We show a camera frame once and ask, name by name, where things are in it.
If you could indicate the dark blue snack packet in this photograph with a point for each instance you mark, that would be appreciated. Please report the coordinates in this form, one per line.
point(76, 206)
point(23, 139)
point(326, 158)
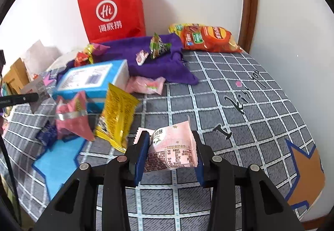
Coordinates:
point(47, 133)

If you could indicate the yellow chip bag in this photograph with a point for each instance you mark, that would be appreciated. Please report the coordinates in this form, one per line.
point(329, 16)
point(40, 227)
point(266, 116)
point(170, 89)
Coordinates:
point(176, 28)

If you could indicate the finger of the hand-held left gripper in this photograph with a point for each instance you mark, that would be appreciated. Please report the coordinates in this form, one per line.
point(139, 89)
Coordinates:
point(21, 99)

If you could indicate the green snack packet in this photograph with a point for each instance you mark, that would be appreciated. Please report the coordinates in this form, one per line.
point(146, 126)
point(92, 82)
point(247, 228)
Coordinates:
point(158, 45)

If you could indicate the brown wooden door frame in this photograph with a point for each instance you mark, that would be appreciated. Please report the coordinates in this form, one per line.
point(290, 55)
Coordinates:
point(249, 6)

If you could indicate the pink packet with silver band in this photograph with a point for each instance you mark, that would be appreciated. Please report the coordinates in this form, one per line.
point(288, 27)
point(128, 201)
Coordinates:
point(74, 118)

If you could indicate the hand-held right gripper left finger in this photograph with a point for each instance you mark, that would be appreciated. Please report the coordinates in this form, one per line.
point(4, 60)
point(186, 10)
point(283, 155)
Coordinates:
point(141, 160)

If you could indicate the purple cloth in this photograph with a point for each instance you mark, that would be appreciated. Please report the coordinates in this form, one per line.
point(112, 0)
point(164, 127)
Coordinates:
point(167, 69)

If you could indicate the orange star patch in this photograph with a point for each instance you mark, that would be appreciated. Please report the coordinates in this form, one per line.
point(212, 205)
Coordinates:
point(305, 178)

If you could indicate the orange chip bag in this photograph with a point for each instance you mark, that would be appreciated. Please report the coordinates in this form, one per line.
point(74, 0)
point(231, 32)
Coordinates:
point(211, 38)

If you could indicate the red candy packet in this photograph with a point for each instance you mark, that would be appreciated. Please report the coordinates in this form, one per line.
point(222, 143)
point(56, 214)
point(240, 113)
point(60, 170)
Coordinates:
point(83, 60)

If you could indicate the blue star patch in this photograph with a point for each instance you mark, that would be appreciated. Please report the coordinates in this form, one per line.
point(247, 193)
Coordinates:
point(60, 158)

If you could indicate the blue cardboard box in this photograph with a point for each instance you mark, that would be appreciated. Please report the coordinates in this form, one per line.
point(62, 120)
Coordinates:
point(86, 77)

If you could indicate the white plastic bag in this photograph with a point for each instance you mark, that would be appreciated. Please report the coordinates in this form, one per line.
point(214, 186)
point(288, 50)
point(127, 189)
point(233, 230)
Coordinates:
point(41, 53)

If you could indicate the pink and yellow snack packet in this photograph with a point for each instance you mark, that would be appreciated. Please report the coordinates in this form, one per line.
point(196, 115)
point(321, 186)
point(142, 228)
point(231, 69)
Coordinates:
point(95, 51)

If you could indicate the small pink candy packet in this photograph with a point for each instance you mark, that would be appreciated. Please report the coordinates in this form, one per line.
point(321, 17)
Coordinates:
point(141, 57)

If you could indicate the pink star patch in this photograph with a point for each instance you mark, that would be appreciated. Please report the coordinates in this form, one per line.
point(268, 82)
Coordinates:
point(51, 78)

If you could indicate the wooden chair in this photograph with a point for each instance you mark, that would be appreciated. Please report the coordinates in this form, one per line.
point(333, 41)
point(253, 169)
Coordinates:
point(17, 74)

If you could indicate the pale pink pastry packet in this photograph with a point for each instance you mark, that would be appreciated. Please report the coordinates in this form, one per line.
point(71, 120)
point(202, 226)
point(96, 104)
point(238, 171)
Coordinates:
point(172, 147)

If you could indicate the grey checked tablecloth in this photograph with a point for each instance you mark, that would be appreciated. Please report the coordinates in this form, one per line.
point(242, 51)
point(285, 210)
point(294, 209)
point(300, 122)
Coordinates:
point(221, 85)

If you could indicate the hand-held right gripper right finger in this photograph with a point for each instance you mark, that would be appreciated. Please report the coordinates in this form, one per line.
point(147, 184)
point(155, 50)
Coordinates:
point(201, 165)

